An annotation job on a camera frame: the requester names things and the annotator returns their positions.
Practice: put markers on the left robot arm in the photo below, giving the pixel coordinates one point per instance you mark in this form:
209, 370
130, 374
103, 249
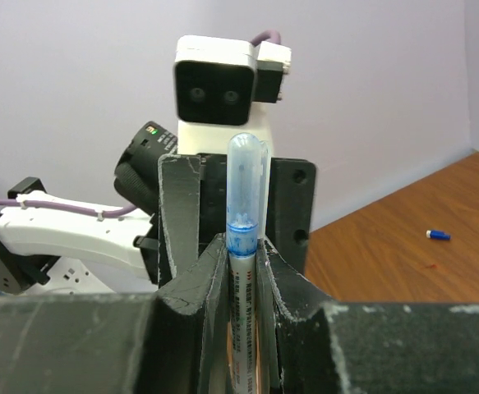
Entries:
45, 242

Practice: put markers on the white pen with printed text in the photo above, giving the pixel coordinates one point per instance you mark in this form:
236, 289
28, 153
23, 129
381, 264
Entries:
243, 322

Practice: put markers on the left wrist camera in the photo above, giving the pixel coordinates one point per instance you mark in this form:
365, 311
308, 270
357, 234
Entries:
224, 86

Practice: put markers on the clear blue-stained pen cap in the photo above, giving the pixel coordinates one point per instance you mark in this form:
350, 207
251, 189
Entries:
247, 188

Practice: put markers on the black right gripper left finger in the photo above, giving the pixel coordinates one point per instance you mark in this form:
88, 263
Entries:
170, 341

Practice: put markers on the blue pen cap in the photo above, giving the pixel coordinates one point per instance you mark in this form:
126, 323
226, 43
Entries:
438, 235

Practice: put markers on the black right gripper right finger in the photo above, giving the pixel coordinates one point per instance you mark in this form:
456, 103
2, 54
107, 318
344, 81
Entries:
311, 343

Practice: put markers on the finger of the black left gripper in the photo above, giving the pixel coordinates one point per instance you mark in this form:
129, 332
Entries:
179, 210

